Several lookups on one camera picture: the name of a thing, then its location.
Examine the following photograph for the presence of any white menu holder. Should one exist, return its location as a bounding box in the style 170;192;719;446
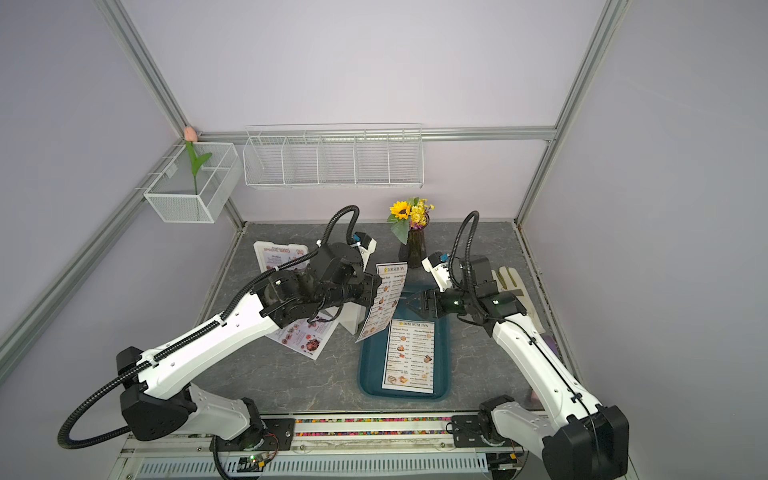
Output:
337;239;378;336
253;241;308;272

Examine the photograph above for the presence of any yellow food menu sheet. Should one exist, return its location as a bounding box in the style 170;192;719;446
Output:
382;319;436;395
356;262;408;343

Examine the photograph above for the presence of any red special menu sheet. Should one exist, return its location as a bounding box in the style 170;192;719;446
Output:
267;312;338;360

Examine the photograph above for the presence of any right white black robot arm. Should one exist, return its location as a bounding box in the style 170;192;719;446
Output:
407;211;629;479

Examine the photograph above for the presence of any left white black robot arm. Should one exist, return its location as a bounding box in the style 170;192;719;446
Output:
57;205;382;450

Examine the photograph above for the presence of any red menu in left holder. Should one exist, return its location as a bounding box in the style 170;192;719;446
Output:
258;245;308;271

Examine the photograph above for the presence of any dark glass flower vase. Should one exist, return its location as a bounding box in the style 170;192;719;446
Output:
398;229;426;269

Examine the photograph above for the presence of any beige work glove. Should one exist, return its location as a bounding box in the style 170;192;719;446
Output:
492;266;547;334

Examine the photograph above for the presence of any sunflower bouquet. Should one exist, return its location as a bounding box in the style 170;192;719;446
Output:
387;197;435;245

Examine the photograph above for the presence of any pink artificial tulip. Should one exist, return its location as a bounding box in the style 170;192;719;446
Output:
183;126;212;195

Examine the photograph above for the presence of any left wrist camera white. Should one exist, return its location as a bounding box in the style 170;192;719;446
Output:
352;232;377;270

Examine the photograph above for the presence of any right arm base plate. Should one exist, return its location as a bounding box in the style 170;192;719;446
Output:
446;413;521;448

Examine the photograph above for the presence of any white wire wall shelf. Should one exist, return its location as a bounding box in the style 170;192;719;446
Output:
243;123;425;189

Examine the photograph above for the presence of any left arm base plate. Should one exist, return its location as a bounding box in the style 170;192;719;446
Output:
209;417;296;452

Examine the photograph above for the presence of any white mesh wall basket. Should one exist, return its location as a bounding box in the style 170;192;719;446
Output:
144;142;243;224

